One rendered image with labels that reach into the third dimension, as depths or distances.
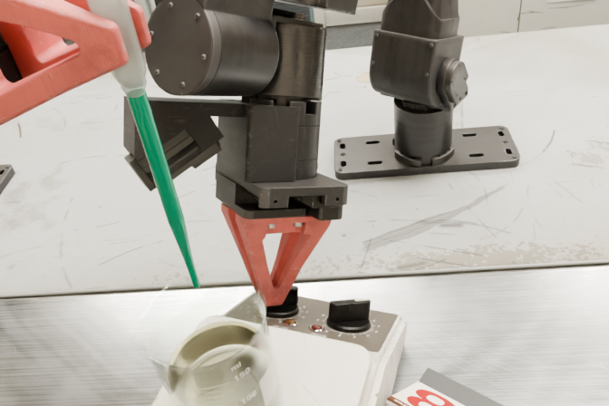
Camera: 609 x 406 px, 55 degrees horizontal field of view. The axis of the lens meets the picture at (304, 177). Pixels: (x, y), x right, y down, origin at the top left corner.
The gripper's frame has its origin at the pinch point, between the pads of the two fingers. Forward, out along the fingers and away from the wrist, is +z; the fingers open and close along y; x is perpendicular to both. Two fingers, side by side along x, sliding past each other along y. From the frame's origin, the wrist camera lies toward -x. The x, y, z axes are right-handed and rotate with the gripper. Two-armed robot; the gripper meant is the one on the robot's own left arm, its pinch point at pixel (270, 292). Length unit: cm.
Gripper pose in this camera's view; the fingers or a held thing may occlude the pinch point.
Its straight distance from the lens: 44.9
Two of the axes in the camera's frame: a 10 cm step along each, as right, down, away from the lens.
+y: 4.3, 1.9, -8.8
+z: -0.6, 9.8, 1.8
